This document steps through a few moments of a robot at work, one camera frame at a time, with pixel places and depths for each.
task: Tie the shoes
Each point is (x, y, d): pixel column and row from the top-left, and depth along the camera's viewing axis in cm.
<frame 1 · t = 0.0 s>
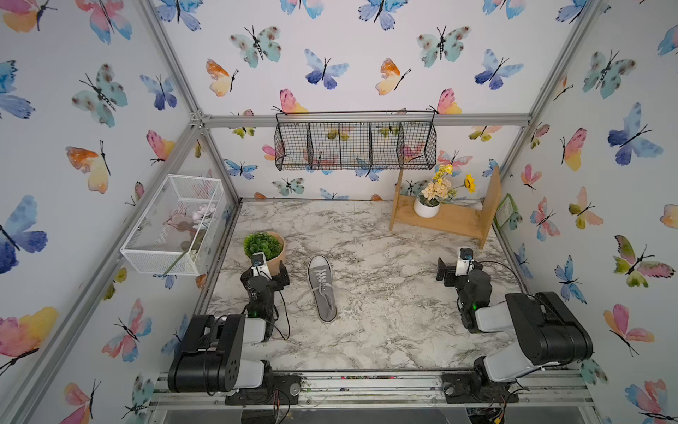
left hand: (270, 261, 90), fingers open
right hand: (457, 256, 91), fingers open
grey canvas sneaker: (320, 270, 95), point 5 cm above the table
green plant in terracotta pot: (271, 244, 93), point 13 cm above the table
wooden shelf rack: (463, 219, 107), point 7 cm above the table
flowers in white pot: (439, 191, 92), point 25 cm above the table
white shoelace: (321, 278, 93), point 5 cm above the table

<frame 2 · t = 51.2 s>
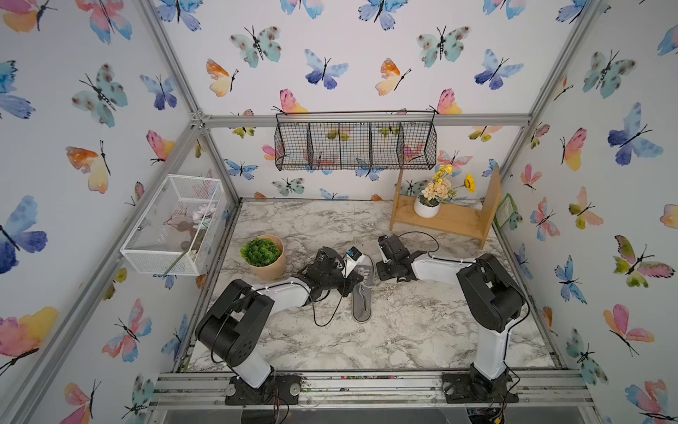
left hand: (363, 274, 89), fingers closed
right hand: (384, 265, 98), fingers closed
grey canvas sneaker: (363, 291, 90), point 5 cm above the table
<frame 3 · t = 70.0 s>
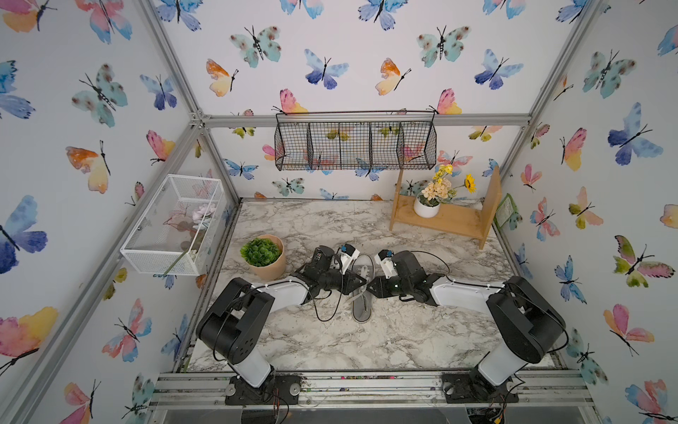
left hand: (367, 280, 86), fingers closed
right hand: (369, 285, 88), fingers open
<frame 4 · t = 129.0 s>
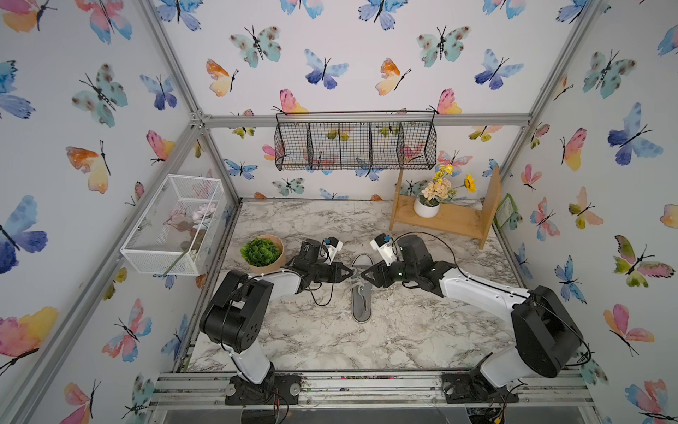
left hand: (355, 270, 90), fingers closed
right hand: (369, 269, 83), fingers open
